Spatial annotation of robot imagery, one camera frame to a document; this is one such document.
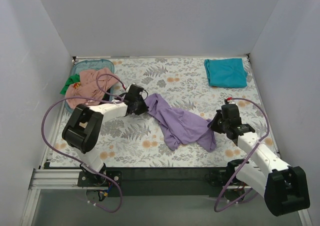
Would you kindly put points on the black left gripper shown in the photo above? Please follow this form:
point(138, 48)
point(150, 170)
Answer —
point(141, 105)

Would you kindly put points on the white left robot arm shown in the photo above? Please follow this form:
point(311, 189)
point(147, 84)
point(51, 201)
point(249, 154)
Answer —
point(83, 127)

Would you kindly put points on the floral table mat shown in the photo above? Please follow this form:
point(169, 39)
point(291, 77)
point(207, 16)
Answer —
point(137, 141)

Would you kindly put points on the blue plastic basket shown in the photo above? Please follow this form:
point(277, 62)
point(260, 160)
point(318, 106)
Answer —
point(85, 65)

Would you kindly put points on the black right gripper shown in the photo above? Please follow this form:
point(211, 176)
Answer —
point(217, 123)

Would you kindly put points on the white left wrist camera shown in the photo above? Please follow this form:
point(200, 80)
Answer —
point(127, 87)

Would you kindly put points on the folded teal t shirt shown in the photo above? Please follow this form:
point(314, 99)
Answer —
point(225, 73)

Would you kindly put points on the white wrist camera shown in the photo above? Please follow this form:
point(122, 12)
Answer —
point(127, 87)
point(229, 101)

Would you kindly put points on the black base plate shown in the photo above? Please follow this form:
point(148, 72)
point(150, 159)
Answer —
point(170, 181)

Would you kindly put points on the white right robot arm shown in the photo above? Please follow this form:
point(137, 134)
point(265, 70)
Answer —
point(283, 187)

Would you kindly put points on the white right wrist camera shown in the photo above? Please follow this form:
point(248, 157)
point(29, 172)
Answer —
point(229, 101)

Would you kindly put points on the pink t shirt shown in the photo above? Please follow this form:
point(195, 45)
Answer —
point(87, 87)

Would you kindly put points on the aluminium frame rail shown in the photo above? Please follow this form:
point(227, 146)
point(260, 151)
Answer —
point(62, 197)

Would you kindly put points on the purple t shirt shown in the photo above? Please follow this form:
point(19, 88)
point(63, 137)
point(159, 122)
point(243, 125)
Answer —
point(179, 126)

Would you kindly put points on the green t shirt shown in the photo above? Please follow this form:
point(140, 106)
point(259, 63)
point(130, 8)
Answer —
point(73, 79)

